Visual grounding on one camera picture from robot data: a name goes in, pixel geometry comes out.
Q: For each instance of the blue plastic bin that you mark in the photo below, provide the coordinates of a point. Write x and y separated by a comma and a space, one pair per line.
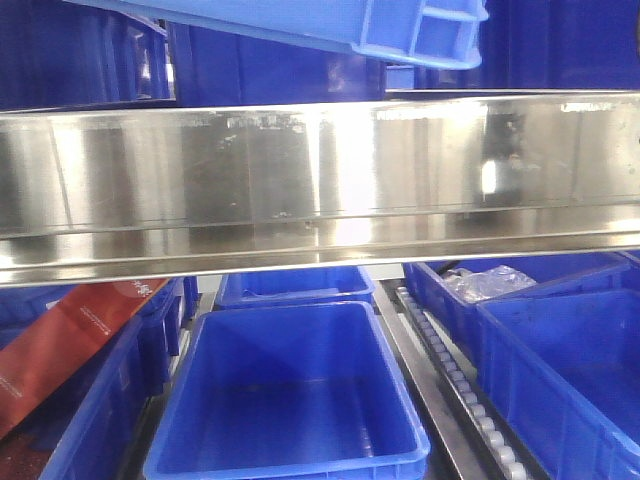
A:
433, 34

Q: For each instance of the blue bin lower centre rear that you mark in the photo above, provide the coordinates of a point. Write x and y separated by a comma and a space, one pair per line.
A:
294, 287

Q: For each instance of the blue bin lower right rear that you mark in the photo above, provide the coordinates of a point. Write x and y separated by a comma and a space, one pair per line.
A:
451, 290

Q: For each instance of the clear plastic bag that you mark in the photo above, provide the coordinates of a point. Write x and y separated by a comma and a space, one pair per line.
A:
474, 287

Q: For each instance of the dark blue bin upper centre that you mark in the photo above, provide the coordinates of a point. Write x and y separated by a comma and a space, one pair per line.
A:
213, 68

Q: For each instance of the dark blue bin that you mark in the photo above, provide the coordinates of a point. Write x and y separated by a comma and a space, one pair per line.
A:
56, 53
550, 45
213, 68

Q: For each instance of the blue bin lower right front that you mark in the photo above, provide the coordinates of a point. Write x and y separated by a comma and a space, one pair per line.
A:
563, 372

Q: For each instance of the dark blue bin upper right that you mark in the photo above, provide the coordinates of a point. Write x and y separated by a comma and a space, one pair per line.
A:
550, 45

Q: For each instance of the blue bin lower left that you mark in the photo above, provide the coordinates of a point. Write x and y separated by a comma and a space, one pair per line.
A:
84, 429

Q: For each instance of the red cardboard box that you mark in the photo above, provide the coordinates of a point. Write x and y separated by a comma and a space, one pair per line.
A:
62, 340

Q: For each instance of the lower white roller track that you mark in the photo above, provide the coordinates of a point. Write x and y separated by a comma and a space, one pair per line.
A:
492, 442

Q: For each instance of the dark blue bin upper left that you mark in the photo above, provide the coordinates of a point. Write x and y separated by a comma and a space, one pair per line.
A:
56, 53

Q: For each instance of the steel front shelf rail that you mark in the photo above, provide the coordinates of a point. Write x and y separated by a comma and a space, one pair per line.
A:
110, 194

